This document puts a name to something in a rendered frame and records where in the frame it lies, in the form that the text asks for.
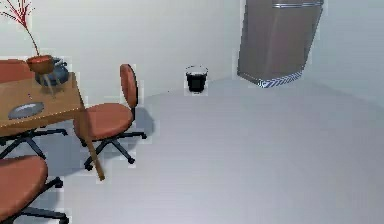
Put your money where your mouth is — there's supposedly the black bin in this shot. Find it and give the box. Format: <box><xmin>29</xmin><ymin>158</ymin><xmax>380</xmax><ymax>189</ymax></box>
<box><xmin>185</xmin><ymin>65</ymin><xmax>209</xmax><ymax>94</ymax></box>

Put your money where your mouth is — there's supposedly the orange office chair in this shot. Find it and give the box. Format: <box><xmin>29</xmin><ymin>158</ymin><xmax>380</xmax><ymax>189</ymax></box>
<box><xmin>0</xmin><ymin>58</ymin><xmax>69</xmax><ymax>160</ymax></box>
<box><xmin>0</xmin><ymin>155</ymin><xmax>70</xmax><ymax>224</ymax></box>
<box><xmin>72</xmin><ymin>63</ymin><xmax>148</xmax><ymax>172</ymax></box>

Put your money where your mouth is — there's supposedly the brown grey fridge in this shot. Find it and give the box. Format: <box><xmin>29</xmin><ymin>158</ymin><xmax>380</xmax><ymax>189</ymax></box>
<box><xmin>237</xmin><ymin>0</ymin><xmax>325</xmax><ymax>89</ymax></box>

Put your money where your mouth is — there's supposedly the blue grey kettle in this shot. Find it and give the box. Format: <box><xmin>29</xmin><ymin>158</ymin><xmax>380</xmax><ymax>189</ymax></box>
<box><xmin>35</xmin><ymin>57</ymin><xmax>70</xmax><ymax>88</ymax></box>

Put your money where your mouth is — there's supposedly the brown wooden table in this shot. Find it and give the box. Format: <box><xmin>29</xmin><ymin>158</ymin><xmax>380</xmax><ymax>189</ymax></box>
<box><xmin>0</xmin><ymin>72</ymin><xmax>106</xmax><ymax>182</ymax></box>

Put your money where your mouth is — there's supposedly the red house plant in pot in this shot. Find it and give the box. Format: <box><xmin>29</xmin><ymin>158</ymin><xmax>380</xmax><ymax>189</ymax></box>
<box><xmin>0</xmin><ymin>0</ymin><xmax>55</xmax><ymax>76</ymax></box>

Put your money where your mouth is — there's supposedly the grey plate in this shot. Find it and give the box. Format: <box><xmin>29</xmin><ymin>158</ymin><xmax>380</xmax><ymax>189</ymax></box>
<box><xmin>7</xmin><ymin>101</ymin><xmax>45</xmax><ymax>120</ymax></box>

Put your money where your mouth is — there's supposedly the silver fridge handle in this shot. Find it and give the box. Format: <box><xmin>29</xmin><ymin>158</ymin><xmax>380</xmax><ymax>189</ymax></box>
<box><xmin>271</xmin><ymin>1</ymin><xmax>324</xmax><ymax>9</ymax></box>

